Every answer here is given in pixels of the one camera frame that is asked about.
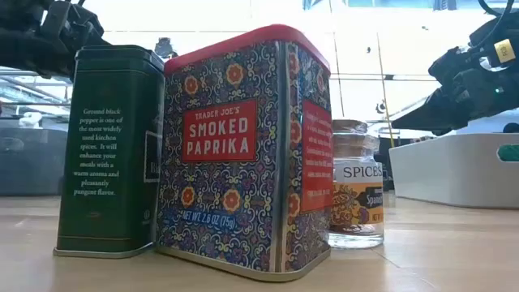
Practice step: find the grey overhead metal rail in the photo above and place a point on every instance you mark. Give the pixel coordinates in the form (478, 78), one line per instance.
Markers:
(365, 76)

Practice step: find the white pipe elbow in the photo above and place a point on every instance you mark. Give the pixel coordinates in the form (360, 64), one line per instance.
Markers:
(30, 119)

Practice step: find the white plastic bin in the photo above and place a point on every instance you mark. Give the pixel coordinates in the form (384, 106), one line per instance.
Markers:
(446, 174)

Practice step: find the red-lidded smoked paprika tin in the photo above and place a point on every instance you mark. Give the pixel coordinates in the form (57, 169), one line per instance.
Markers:
(227, 182)

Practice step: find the dark green pepper tin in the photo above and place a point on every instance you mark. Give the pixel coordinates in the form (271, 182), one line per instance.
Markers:
(109, 162)

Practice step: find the cork-lidded glass spice jar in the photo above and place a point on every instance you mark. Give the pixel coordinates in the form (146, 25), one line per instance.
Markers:
(359, 194)

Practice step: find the small black hanging fixture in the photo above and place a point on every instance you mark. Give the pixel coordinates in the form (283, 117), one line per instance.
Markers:
(381, 107)

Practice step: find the dark grey plastic bin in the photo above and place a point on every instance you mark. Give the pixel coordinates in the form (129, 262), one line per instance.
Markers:
(32, 162)

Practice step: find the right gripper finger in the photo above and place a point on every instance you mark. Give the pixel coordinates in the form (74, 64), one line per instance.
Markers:
(425, 117)

